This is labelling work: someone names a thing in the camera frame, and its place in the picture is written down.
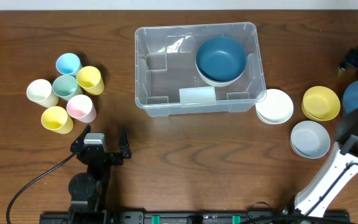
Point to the light blue cup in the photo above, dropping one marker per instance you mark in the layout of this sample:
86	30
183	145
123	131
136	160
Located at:
68	64

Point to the clear plastic storage container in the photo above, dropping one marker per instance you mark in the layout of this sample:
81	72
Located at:
167	81

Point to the light grey small bowl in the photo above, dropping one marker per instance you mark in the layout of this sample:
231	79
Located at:
309	139

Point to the yellow cup upper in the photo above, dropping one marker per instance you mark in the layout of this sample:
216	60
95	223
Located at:
90	79

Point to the green cup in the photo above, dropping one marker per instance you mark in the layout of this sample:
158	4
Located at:
66	87

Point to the beige large bowl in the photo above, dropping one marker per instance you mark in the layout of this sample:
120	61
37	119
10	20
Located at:
216	83

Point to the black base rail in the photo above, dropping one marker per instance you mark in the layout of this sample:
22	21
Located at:
106	217

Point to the yellow cup lower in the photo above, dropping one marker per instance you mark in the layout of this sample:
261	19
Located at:
57	119

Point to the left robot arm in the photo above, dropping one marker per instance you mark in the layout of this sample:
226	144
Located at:
88	189

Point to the white small bowl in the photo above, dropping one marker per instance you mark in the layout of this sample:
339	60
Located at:
275	108

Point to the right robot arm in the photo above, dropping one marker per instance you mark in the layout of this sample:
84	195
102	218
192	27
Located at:
342	163

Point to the cream white cup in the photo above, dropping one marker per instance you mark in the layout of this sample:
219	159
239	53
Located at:
40	92

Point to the yellow cup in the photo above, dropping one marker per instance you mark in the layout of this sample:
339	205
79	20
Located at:
57	119
90	79

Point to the pink cup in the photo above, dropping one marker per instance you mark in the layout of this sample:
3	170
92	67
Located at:
81	108

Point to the dark blue bowl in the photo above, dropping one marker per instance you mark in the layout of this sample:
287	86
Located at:
350	98
221	59

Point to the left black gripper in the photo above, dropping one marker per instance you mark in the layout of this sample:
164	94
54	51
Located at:
115	160

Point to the yellow small bowl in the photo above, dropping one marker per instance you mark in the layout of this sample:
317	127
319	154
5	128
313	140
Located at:
320	103

